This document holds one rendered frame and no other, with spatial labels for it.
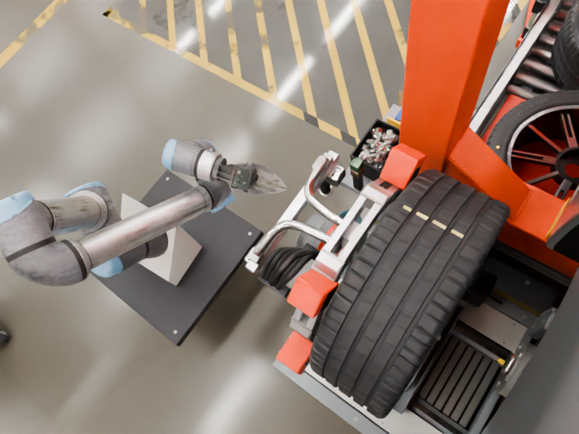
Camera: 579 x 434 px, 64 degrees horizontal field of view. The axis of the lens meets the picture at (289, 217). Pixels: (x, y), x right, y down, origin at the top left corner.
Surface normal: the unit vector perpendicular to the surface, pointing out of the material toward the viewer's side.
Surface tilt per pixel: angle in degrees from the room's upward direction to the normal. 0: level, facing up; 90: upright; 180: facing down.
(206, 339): 0
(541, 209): 0
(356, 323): 35
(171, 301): 0
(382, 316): 26
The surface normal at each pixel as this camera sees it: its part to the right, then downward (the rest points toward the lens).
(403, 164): -0.53, 0.29
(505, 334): -0.17, -0.37
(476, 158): 0.33, -0.01
